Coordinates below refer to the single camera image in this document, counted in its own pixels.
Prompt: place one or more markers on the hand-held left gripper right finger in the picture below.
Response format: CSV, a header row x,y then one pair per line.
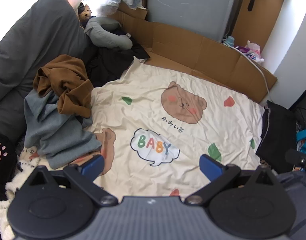
x,y
210,167

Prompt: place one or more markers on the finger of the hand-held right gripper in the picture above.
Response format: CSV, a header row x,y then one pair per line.
x,y
294,156

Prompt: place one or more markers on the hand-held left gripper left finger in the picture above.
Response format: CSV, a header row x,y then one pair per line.
x,y
93,167

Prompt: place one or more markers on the brown printed t-shirt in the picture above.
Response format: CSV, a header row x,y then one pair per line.
x,y
65,80

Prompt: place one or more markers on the folded black clothes stack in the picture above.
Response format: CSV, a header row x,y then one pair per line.
x,y
277,135

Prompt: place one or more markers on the pile of black clothes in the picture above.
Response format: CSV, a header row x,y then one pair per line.
x,y
108,62

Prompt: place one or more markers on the blue floral bag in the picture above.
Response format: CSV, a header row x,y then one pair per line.
x,y
305,142

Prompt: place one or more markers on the person's grey trousers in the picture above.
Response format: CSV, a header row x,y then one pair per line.
x,y
300,192

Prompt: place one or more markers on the grey-blue crumpled garment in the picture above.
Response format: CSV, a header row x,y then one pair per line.
x,y
55,135

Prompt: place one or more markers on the cream bear print bedsheet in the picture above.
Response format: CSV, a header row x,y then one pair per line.
x,y
148,125

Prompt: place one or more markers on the black paw print plush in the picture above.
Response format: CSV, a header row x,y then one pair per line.
x,y
3,160

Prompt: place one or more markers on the white fluffy blanket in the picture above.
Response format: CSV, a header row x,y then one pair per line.
x,y
8,205

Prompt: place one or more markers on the pink white packet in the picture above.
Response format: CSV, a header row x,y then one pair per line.
x,y
254,52

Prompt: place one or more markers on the flattened brown cardboard box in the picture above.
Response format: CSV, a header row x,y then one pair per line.
x,y
192,52

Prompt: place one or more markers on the purple packet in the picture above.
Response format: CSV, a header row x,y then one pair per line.
x,y
240,48

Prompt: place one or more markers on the light blue bottle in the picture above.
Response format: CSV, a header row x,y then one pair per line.
x,y
230,40

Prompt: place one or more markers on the grey neck pillow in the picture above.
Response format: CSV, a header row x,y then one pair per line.
x,y
105,33

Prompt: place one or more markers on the large grey pillow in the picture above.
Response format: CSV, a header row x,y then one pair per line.
x,y
30,42

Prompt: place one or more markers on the small stuffed toy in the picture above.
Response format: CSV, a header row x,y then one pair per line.
x,y
84,13

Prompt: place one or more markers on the grey refrigerator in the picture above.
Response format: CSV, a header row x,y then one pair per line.
x,y
187,5

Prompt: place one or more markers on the brown cardboard wall panel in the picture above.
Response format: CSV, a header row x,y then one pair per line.
x,y
267,17

